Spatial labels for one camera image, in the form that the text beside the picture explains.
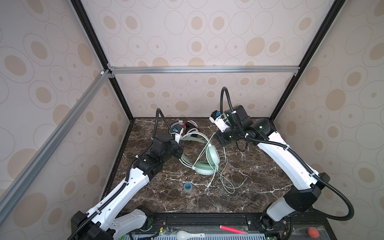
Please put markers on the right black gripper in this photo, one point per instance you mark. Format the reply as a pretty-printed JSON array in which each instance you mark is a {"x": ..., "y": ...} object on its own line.
[{"x": 220, "y": 138}]

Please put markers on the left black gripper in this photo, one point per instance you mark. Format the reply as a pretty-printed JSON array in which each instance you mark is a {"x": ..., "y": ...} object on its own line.
[{"x": 179, "y": 149}]

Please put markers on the white black headphones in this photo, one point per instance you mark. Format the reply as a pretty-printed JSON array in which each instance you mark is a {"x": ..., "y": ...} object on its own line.
[{"x": 188, "y": 126}]

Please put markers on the mint green headphones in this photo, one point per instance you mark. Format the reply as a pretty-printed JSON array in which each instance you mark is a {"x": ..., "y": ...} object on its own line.
[{"x": 208, "y": 160}]

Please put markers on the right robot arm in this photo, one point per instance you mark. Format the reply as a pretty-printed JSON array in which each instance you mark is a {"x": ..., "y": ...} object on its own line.
[{"x": 307, "y": 182}]

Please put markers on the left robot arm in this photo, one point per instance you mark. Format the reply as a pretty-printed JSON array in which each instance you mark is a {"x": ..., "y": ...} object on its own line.
[{"x": 102, "y": 222}]

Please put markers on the small blue tape roll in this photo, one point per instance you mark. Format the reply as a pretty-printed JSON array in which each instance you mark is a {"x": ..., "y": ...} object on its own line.
[{"x": 188, "y": 187}]

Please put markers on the white plastic spoon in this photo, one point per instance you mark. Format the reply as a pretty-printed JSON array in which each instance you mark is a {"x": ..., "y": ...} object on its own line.
[{"x": 183, "y": 235}]

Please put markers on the pink marker pen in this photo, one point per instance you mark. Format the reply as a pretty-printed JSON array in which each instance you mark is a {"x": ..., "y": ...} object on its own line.
[{"x": 233, "y": 230}]

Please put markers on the red ball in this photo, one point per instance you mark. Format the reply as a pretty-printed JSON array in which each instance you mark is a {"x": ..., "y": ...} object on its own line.
[{"x": 313, "y": 233}]

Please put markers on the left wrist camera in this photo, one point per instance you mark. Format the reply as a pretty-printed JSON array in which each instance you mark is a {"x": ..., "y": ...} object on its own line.
[{"x": 177, "y": 131}]

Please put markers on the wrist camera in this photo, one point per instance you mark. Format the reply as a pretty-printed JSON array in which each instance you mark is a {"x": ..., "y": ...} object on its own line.
[
  {"x": 219, "y": 120},
  {"x": 177, "y": 131}
]

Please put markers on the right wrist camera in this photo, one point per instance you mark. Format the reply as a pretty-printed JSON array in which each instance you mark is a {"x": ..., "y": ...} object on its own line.
[{"x": 219, "y": 120}]

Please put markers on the horizontal aluminium rail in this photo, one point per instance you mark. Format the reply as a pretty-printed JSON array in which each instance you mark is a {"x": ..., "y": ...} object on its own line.
[{"x": 201, "y": 70}]

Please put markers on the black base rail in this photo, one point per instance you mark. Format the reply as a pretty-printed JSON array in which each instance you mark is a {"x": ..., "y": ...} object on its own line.
[{"x": 250, "y": 222}]

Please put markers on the left diagonal aluminium rail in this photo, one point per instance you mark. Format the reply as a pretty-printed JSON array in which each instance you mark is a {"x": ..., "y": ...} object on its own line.
[{"x": 21, "y": 184}]

